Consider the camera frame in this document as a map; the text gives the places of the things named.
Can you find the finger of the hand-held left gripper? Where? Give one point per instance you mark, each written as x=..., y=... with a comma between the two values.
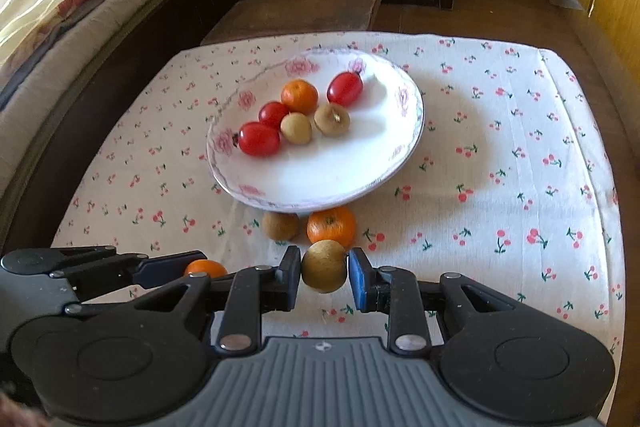
x=165, y=268

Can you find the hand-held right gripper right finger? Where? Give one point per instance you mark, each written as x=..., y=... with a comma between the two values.
x=357, y=280

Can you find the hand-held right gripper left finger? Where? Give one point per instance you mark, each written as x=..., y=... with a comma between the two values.
x=292, y=278

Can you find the tan longan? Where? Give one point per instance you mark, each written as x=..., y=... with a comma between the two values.
x=331, y=119
x=280, y=225
x=324, y=267
x=296, y=128

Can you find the orange mandarin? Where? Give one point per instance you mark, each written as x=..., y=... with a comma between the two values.
x=299, y=97
x=331, y=227
x=205, y=268

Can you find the white floral plate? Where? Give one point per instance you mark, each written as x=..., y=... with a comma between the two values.
x=320, y=167

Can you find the red cherry tomato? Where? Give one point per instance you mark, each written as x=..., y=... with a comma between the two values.
x=258, y=138
x=345, y=88
x=273, y=114

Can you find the cherry print tablecloth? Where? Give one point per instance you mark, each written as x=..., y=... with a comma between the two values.
x=500, y=147

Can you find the bed with floral blanket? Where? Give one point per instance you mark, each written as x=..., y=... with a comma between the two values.
x=75, y=52

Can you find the brown wooden stool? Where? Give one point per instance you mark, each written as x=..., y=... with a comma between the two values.
x=300, y=14

